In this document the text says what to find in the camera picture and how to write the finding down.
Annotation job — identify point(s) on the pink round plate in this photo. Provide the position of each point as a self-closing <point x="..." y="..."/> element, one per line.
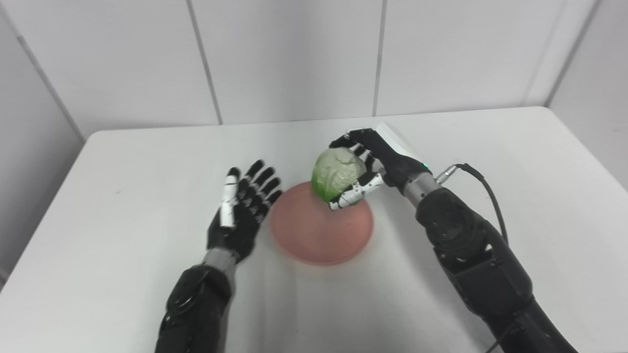
<point x="319" y="233"/>

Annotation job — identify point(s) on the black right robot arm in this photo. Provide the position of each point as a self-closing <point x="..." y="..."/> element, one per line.
<point x="481" y="264"/>

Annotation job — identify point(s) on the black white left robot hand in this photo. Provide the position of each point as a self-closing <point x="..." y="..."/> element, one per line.
<point x="235" y="235"/>

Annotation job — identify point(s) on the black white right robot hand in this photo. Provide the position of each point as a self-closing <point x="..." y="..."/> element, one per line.
<point x="392" y="162"/>

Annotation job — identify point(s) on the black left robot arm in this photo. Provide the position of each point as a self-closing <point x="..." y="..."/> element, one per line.
<point x="196" y="309"/>

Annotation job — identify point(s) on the green white toy cabbage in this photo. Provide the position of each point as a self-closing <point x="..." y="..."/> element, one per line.
<point x="336" y="171"/>

